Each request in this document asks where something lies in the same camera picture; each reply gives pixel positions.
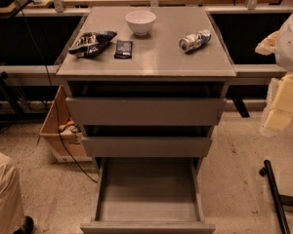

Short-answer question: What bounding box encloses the black metal stand leg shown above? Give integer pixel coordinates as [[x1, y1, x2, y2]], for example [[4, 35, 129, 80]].
[[259, 160, 293, 234]]

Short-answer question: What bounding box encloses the beige trouser leg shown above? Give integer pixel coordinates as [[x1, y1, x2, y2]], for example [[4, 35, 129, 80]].
[[0, 153, 25, 234]]

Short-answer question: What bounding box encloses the grey top drawer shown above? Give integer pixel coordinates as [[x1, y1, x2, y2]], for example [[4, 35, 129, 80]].
[[66, 97, 226, 126]]

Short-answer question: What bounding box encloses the grey middle drawer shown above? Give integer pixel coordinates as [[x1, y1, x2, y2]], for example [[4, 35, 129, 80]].
[[82, 136, 212, 157]]

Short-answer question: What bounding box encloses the silver blue redbull can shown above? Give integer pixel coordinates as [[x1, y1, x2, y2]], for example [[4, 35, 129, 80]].
[[179, 29, 211, 54]]

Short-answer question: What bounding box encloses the grey open bottom drawer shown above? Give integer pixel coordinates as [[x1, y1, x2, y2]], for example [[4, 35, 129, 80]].
[[80, 158, 215, 234]]

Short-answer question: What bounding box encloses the black shoe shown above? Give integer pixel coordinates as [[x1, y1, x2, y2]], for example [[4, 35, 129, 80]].
[[13, 216, 34, 234]]

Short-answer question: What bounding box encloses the dark blue snack packet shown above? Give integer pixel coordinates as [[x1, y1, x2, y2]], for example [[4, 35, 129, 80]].
[[114, 40, 133, 59]]

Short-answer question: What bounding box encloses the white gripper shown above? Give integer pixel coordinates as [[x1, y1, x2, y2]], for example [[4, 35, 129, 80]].
[[255, 30, 293, 137]]

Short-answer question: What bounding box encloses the white ceramic bowl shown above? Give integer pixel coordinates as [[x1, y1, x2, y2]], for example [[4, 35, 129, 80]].
[[125, 11, 156, 35]]

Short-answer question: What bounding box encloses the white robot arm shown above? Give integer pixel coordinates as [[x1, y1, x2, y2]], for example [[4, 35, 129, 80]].
[[255, 13, 293, 137]]

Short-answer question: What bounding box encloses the dark chip bag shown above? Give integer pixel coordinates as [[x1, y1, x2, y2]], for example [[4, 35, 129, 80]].
[[68, 30, 117, 59]]

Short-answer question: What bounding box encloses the grey drawer cabinet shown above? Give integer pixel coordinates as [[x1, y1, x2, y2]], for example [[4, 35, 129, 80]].
[[56, 5, 237, 234]]

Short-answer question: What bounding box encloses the black cable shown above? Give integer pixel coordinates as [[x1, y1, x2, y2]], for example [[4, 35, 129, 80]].
[[9, 0, 99, 184]]

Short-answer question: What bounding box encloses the brown cardboard box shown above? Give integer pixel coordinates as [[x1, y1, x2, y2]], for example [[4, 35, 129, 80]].
[[40, 86, 91, 163]]

